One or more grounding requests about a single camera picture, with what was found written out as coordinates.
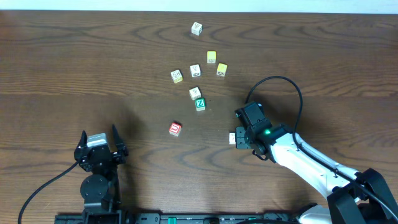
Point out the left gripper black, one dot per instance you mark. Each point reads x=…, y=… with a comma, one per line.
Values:
x=99, y=155

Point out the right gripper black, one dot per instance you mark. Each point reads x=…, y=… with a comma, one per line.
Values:
x=240, y=142

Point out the white block red side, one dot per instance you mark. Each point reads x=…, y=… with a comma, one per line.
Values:
x=232, y=138

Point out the green Z letter block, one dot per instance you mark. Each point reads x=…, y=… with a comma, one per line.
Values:
x=200, y=104

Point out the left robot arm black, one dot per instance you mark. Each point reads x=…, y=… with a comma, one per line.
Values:
x=100, y=190

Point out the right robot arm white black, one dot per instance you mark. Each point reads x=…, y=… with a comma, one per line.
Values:
x=352, y=196

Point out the red U letter block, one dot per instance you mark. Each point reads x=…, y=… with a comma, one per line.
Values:
x=175, y=129

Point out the white block green side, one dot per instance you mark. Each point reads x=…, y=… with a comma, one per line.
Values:
x=195, y=93

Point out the yellow block with black mark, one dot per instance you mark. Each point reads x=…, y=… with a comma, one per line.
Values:
x=221, y=69

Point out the white block centre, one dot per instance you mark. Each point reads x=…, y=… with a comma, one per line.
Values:
x=195, y=70

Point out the yellow block upper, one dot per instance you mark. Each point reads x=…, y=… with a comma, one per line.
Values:
x=211, y=56

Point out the white block yellow side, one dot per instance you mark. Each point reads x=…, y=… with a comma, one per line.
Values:
x=176, y=76

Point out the white block far top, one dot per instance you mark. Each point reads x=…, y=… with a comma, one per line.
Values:
x=196, y=28

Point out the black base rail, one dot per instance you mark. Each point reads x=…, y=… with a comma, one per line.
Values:
x=156, y=218

